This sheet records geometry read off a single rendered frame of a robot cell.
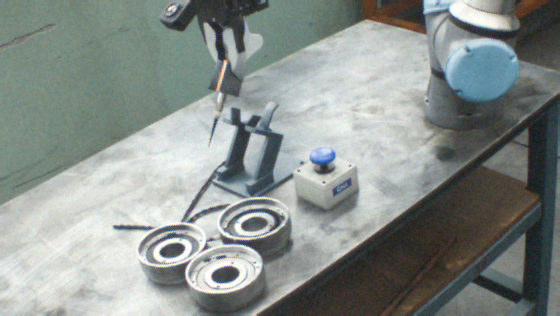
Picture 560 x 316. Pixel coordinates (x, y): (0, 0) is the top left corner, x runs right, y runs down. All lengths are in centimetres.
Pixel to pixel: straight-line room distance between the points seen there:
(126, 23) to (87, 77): 24
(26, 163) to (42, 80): 30
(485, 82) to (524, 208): 47
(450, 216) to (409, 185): 37
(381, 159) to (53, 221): 57
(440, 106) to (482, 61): 23
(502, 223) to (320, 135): 42
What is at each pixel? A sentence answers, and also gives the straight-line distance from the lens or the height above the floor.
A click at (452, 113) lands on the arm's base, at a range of 134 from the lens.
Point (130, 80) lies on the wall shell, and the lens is 284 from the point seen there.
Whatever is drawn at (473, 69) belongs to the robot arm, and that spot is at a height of 98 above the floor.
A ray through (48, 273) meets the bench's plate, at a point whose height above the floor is 80.
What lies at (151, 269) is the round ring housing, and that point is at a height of 83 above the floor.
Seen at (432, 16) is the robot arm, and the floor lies 100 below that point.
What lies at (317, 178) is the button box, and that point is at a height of 85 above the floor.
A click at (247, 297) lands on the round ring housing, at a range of 100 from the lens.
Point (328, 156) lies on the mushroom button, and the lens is 116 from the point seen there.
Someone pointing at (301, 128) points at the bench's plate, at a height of 80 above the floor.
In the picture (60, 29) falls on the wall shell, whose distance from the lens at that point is 266.
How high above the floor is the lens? 146
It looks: 30 degrees down
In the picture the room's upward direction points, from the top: 11 degrees counter-clockwise
